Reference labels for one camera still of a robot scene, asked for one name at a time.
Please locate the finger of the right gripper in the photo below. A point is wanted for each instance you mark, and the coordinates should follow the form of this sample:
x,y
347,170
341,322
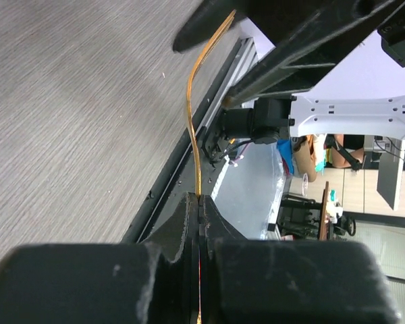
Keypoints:
x,y
276,19
312,50

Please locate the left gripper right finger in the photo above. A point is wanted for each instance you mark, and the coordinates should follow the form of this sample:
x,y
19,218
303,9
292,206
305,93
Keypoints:
x,y
292,281

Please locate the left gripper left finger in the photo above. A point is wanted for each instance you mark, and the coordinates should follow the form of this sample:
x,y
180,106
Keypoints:
x,y
154,281

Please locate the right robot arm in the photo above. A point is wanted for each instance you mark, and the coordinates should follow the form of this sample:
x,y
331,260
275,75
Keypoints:
x,y
379,117

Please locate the background office clutter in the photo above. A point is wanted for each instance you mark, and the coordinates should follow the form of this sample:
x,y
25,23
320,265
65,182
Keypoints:
x,y
300,210

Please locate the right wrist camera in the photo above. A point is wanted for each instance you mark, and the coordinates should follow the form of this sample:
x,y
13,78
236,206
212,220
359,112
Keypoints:
x,y
392,35

